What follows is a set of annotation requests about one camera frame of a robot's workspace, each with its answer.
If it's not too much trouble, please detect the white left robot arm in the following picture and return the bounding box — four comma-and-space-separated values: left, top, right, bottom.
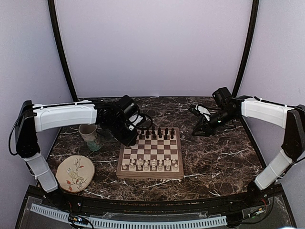
8, 95, 145, 208

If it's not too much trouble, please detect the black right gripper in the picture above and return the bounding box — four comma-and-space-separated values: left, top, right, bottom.
192, 108, 237, 136

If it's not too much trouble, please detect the white chess queen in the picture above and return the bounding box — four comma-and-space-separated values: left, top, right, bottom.
143, 160, 149, 171

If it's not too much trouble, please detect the right black frame post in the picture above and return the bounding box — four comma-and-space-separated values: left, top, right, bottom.
232, 0, 259, 97

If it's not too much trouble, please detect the black front rail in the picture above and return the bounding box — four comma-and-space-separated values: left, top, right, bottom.
76, 197, 238, 212

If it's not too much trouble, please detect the white chess bishop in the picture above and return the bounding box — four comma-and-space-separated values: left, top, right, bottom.
137, 163, 142, 171
158, 160, 163, 171

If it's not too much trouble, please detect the left black frame post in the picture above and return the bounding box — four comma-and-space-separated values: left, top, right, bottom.
47, 0, 78, 102

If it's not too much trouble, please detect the bird painted ceramic plate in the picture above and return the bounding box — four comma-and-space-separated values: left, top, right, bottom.
56, 156, 95, 193

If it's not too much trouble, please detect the black frame post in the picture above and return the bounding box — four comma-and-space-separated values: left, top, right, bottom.
47, 0, 78, 102
232, 0, 259, 97

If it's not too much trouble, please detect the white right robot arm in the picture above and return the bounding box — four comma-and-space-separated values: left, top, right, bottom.
189, 87, 305, 207

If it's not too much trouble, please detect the floral ceramic mug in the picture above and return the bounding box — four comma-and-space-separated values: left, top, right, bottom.
79, 124, 102, 152

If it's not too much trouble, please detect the grey slotted cable duct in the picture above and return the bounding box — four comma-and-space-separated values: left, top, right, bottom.
30, 204, 227, 229

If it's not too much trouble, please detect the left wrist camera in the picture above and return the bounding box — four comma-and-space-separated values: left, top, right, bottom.
128, 114, 143, 131

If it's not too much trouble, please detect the wooden chess board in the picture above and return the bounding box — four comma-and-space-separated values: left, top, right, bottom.
116, 127, 184, 179

